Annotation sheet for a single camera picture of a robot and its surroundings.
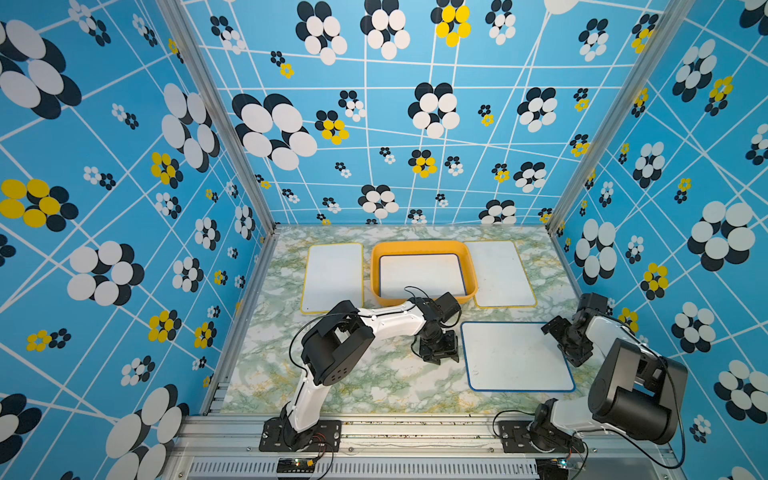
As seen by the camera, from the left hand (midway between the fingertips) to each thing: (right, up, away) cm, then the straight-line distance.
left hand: (459, 360), depth 84 cm
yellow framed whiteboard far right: (+21, +21, +24) cm, 38 cm away
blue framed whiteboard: (-2, +22, +23) cm, 32 cm away
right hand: (+32, +4, +6) cm, 33 cm away
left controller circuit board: (-43, -22, -11) cm, 49 cm away
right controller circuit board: (+19, -21, -13) cm, 31 cm away
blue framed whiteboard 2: (+18, -1, +5) cm, 18 cm away
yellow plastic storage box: (+6, +32, +24) cm, 40 cm away
